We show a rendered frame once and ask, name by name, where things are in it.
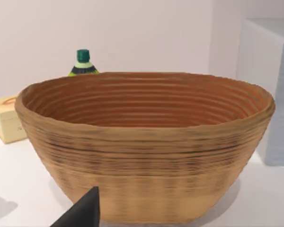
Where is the pale yellow wooden box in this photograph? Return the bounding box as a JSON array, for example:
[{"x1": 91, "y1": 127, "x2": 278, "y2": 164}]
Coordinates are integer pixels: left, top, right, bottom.
[{"x1": 0, "y1": 96, "x2": 28, "y2": 145}]

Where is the pale grey rounded box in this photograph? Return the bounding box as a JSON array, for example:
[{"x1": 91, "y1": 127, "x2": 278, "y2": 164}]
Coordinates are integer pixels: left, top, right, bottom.
[{"x1": 264, "y1": 39, "x2": 284, "y2": 166}]

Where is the green bottle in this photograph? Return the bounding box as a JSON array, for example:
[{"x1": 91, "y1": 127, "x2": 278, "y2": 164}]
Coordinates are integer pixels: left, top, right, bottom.
[{"x1": 68, "y1": 49, "x2": 100, "y2": 77}]

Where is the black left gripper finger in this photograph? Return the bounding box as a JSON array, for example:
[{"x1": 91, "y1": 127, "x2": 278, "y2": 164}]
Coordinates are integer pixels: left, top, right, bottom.
[{"x1": 49, "y1": 186, "x2": 100, "y2": 227}]

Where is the brown woven basket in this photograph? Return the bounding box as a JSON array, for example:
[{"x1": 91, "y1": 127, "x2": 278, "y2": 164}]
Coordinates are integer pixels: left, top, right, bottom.
[{"x1": 14, "y1": 71, "x2": 276, "y2": 226}]

